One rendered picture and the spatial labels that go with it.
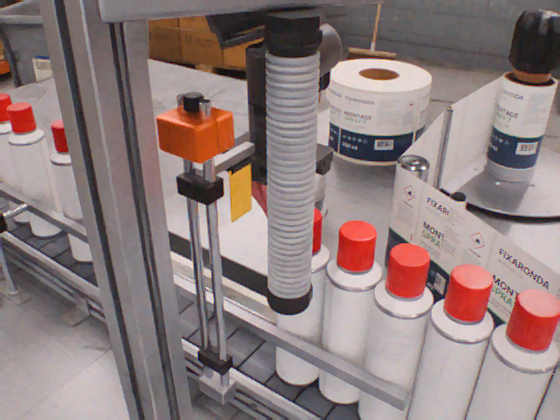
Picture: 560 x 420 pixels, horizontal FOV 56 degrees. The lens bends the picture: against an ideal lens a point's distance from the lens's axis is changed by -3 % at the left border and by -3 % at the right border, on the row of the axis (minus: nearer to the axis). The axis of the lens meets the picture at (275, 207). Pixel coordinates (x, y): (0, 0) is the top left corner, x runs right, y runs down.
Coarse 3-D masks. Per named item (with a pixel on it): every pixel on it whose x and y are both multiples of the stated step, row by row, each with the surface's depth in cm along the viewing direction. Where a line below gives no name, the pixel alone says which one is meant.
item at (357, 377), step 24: (0, 192) 79; (48, 216) 72; (192, 288) 59; (240, 312) 56; (264, 336) 54; (288, 336) 53; (312, 360) 52; (336, 360) 51; (360, 384) 49; (384, 384) 48
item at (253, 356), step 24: (24, 240) 81; (48, 240) 81; (72, 264) 76; (192, 312) 68; (192, 336) 65; (240, 336) 65; (240, 360) 61; (264, 360) 61; (264, 384) 59; (312, 408) 56; (336, 408) 56
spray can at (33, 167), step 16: (16, 112) 72; (32, 112) 74; (16, 128) 73; (32, 128) 74; (16, 144) 73; (32, 144) 74; (16, 160) 75; (32, 160) 75; (48, 160) 77; (32, 176) 76; (48, 176) 78; (32, 192) 77; (48, 192) 79; (32, 224) 81; (48, 224) 81
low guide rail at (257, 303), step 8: (0, 176) 94; (176, 256) 72; (176, 264) 72; (184, 264) 71; (184, 272) 71; (192, 272) 70; (208, 272) 69; (208, 280) 69; (224, 280) 68; (224, 288) 68; (232, 288) 67; (240, 288) 67; (232, 296) 67; (240, 296) 66; (248, 296) 66; (256, 296) 65; (264, 296) 65; (240, 304) 67; (248, 304) 66; (256, 304) 65; (264, 304) 64; (256, 312) 66; (264, 312) 65; (272, 312) 64
